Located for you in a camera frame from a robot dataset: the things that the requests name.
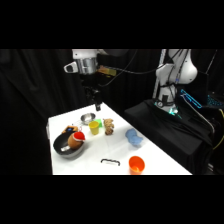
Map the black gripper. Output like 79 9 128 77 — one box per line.
79 73 103 112

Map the small steel bowl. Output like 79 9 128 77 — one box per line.
80 112 97 126

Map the yellow plastic cup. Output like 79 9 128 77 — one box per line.
88 120 101 136

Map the brown plush toy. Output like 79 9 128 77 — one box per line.
102 118 116 136

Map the orange and blue toy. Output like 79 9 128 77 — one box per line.
61 124 80 135

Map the potato toy with red hat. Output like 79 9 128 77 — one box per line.
67 131 86 149

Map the black frying pan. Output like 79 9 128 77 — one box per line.
53 132 85 158

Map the black curtain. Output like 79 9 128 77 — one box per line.
0 49 224 176

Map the orange plastic cup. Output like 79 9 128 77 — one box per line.
128 155 146 175

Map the black cloth covered stand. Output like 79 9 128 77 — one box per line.
123 98 214 175

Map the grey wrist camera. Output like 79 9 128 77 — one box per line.
63 61 80 75

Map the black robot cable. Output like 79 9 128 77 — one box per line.
98 49 174 88

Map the black drawer handle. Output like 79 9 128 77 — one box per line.
100 158 121 167

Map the yellow cable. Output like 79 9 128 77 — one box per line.
213 108 224 151

